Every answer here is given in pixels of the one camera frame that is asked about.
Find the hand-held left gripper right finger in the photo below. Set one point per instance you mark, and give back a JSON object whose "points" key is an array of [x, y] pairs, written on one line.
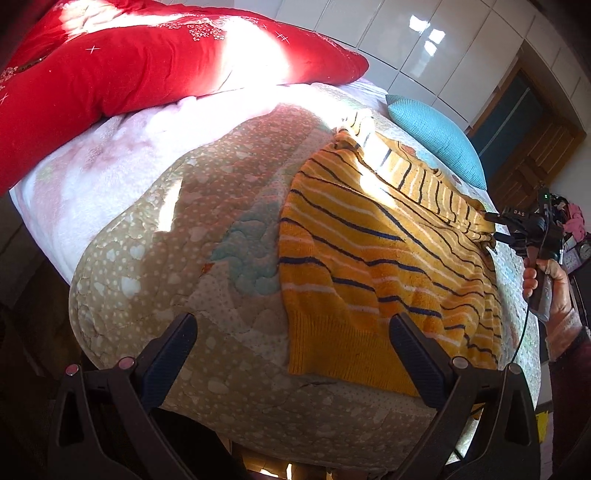
{"points": [[418, 360]]}

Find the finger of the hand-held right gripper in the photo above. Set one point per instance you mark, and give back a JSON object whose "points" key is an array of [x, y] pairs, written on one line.
{"points": [[499, 217], [504, 240]]}

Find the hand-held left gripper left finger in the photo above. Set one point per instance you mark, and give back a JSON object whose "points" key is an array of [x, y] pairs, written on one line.
{"points": [[162, 364]]}

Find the orange striped knit sweater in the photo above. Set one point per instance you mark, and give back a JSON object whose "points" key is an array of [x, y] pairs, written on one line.
{"points": [[378, 258]]}

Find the person's right forearm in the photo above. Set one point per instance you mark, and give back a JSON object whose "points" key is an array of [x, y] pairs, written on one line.
{"points": [[570, 369]]}

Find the person's right hand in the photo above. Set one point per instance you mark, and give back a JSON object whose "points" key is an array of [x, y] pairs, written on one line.
{"points": [[551, 286]]}

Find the pink cloth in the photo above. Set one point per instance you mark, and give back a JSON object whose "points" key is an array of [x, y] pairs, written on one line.
{"points": [[577, 221]]}

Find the dark wooden door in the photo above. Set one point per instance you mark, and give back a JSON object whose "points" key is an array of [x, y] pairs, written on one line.
{"points": [[526, 138]]}

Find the teal pillow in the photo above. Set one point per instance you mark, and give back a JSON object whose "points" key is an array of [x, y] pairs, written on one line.
{"points": [[438, 138]]}

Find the heart patterned quilted bedspread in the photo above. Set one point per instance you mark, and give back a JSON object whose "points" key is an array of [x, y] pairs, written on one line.
{"points": [[231, 277]]}

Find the pink fleece blanket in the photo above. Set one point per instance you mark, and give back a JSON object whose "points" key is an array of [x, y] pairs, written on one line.
{"points": [[92, 184]]}

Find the white glossy wardrobe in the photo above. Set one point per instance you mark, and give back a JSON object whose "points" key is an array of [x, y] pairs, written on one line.
{"points": [[415, 41]]}

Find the red embroidered quilt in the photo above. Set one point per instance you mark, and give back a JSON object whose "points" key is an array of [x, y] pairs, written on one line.
{"points": [[138, 60]]}

